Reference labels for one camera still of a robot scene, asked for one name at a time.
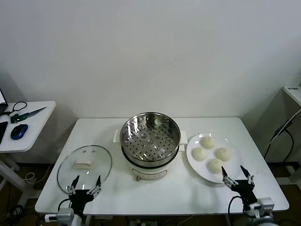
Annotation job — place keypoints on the black laptop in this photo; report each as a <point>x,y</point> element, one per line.
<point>2,107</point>

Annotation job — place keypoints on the black power adapter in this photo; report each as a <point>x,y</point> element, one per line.
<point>283,127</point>

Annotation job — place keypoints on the white desk top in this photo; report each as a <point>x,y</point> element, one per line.
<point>294,93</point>

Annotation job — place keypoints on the white side table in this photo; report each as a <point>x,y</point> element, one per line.
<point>35,131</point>

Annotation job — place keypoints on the white steamed baozi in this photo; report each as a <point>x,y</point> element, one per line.
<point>214,165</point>
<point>200,154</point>
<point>208,142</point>
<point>223,154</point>

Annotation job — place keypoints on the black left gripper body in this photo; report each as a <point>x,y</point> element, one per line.
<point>80,197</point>

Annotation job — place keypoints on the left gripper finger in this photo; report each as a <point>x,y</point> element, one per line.
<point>74,182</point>
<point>98,182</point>

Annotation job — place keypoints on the white desk base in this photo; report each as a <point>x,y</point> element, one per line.
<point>295,173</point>

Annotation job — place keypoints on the black flat device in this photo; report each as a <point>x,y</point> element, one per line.
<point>2,131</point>

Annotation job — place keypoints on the blue computer mouse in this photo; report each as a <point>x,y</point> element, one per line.
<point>19,131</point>

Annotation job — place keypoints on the glass pot lid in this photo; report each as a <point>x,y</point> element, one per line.
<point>103,160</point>

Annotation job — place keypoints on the white electric cooking pot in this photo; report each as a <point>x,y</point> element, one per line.
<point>148,173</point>

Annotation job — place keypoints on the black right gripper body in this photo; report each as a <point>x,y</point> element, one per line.
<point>243,188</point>

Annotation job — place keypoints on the white round plate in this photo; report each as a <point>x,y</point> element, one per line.
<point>202,169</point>

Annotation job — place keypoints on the floor power strip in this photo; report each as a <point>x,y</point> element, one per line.
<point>141,223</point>

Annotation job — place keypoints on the stainless steel steamer basket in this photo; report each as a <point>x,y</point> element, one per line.
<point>150,150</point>

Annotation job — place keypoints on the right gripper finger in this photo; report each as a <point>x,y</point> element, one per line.
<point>245,173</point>
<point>225,174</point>

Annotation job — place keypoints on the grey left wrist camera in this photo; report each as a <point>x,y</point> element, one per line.
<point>64,215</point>

